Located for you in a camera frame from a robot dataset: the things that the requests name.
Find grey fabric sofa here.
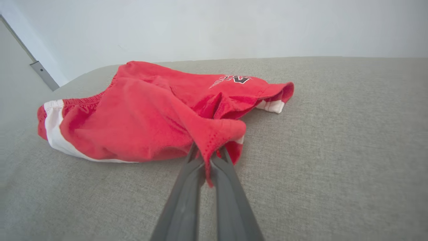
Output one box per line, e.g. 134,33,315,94
0,56,428,241

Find red shorts with white trim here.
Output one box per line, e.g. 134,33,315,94
37,61,295,188

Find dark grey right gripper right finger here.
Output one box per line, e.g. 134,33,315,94
211,147,264,241

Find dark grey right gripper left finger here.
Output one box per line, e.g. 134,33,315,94
150,143,205,241

